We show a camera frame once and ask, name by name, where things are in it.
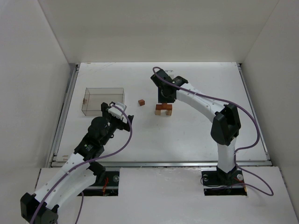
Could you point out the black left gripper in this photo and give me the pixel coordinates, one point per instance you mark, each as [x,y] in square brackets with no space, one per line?
[120,123]

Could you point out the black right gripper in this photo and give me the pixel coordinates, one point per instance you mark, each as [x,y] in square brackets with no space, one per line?
[165,98]

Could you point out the red-brown long rectangular block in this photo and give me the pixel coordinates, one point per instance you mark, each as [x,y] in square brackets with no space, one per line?
[163,107]

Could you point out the dark striped wood block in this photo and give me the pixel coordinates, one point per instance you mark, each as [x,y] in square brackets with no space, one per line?
[169,112]

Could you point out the red-brown wooden triangle block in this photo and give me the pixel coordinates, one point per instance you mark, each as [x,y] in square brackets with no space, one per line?
[141,102]

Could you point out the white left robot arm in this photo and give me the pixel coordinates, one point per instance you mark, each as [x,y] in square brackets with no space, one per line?
[81,169]

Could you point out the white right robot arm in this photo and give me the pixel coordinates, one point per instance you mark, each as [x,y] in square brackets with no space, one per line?
[224,118]

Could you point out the clear plastic box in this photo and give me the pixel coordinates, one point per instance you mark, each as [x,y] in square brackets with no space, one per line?
[94,97]

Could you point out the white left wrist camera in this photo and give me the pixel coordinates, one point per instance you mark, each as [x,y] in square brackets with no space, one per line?
[117,109]

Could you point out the aluminium table edge rail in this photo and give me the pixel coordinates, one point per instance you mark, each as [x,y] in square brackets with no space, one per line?
[63,114]

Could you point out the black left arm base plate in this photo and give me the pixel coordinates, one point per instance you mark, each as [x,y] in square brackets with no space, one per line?
[106,186]

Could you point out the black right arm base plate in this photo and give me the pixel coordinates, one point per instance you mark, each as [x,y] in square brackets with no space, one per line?
[216,186]

